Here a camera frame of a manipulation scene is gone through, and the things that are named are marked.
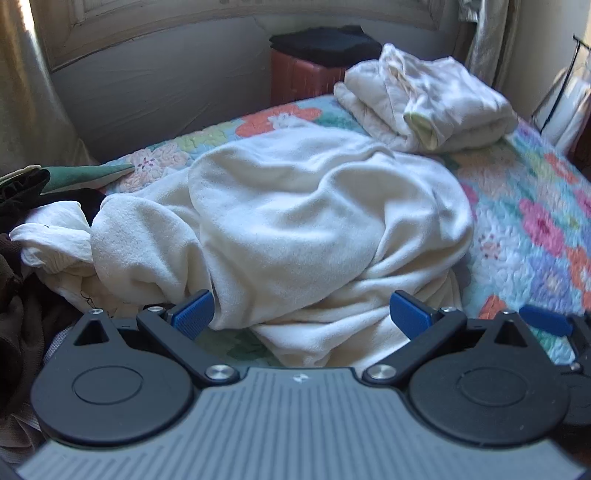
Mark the green cloth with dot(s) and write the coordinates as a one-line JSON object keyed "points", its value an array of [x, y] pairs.
{"points": [[83, 177]]}

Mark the dark crumpled cloth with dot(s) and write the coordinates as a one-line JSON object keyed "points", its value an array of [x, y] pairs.
{"points": [[21, 194]]}

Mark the thin white crumpled cloth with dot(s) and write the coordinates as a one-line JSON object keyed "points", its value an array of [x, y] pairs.
{"points": [[51, 244]]}

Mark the beige curtain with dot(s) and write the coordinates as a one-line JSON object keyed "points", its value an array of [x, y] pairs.
{"points": [[27, 106]]}

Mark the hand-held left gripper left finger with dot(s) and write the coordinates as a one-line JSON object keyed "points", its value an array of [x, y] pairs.
{"points": [[194, 314]]}

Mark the floral quilt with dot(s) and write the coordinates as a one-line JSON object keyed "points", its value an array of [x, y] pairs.
{"points": [[517, 203]]}

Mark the folded white clothes stack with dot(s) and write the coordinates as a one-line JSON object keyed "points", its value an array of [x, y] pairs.
{"points": [[429, 101]]}

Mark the clothes rack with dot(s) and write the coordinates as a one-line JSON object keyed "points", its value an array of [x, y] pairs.
{"points": [[570, 101]]}

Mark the silver-grey curtain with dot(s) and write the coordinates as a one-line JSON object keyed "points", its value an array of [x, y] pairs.
{"points": [[489, 41]]}

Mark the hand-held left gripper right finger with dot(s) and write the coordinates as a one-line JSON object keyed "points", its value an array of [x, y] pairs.
{"points": [[411, 316]]}

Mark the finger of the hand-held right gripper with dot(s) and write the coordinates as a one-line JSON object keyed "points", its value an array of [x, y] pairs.
{"points": [[547, 321]]}

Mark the white fleece garment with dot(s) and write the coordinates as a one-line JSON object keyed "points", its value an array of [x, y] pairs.
{"points": [[300, 221]]}

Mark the brown clothes pile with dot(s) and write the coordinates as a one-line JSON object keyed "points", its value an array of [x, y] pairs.
{"points": [[23, 332]]}

